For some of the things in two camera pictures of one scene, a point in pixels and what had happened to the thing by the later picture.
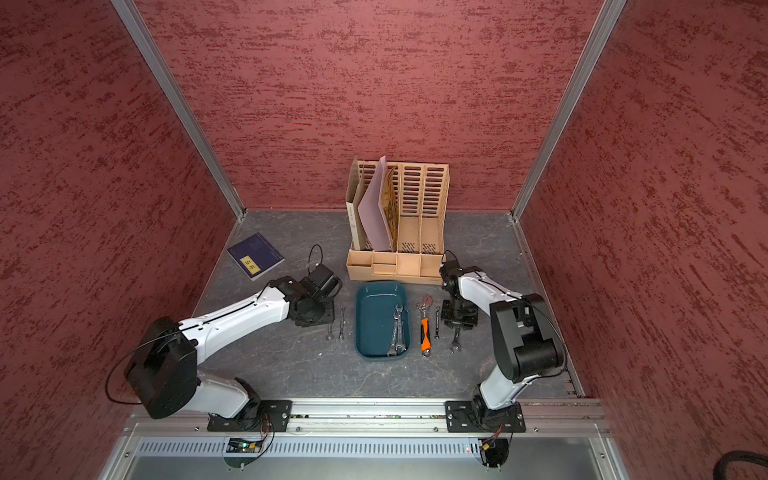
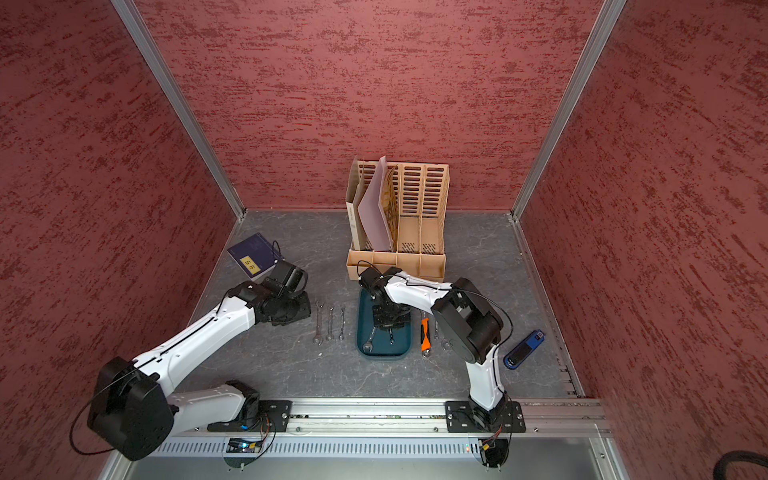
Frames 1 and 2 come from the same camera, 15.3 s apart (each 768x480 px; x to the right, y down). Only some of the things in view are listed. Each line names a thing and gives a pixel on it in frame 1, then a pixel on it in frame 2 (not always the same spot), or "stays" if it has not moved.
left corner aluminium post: x=171 y=90 stays
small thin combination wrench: x=342 y=322 stays
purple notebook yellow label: x=256 y=256 stays
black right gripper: x=468 y=323 → x=380 y=321
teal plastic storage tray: x=376 y=302 stays
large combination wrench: x=393 y=350 → x=368 y=346
